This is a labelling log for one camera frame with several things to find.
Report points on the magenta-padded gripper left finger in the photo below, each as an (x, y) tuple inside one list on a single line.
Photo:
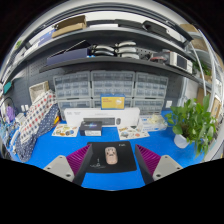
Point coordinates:
[(78, 160)]

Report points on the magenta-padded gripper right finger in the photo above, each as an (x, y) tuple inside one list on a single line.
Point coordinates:
[(150, 160)]

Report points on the transparent pink computer mouse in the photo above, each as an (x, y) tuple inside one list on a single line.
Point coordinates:
[(111, 155)]

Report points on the black mouse pad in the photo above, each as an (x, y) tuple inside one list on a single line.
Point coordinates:
[(126, 160)]

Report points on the animal sticker sheet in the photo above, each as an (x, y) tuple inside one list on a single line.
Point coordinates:
[(133, 133)]

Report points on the small black box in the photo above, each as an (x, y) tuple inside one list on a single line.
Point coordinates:
[(90, 128)]

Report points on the white blue tissue pack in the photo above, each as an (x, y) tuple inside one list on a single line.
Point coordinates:
[(153, 124)]

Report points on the long white keyboard box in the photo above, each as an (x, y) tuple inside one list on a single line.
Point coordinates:
[(76, 115)]

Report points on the yellow object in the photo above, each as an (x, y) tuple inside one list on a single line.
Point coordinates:
[(56, 119)]

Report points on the navy polka dot cloth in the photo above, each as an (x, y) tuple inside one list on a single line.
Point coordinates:
[(26, 146)]

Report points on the green potted plant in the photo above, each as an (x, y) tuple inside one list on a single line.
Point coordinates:
[(193, 123)]

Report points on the red blue checked cloth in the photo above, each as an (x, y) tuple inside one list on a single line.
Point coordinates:
[(36, 113)]

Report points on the yellow blue-framed sign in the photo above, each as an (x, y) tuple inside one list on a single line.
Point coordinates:
[(112, 102)]

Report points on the cream woven basket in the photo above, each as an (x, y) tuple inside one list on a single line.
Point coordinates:
[(38, 90)]

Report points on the purple bag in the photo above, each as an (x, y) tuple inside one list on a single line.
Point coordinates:
[(10, 114)]

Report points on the white wall socket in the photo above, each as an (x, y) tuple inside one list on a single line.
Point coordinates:
[(169, 103)]

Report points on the teal wall-mounted object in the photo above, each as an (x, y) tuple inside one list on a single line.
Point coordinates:
[(7, 87)]

